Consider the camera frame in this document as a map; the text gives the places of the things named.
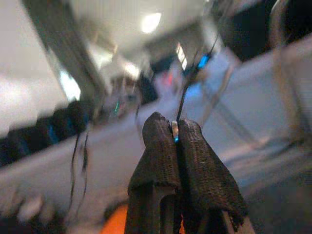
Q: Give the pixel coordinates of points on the orange bowl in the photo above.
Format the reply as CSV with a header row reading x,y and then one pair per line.
x,y
114,221

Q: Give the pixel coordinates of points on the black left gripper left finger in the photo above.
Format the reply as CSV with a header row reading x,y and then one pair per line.
x,y
158,158

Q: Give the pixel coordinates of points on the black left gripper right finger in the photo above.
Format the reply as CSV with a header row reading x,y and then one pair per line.
x,y
202,175

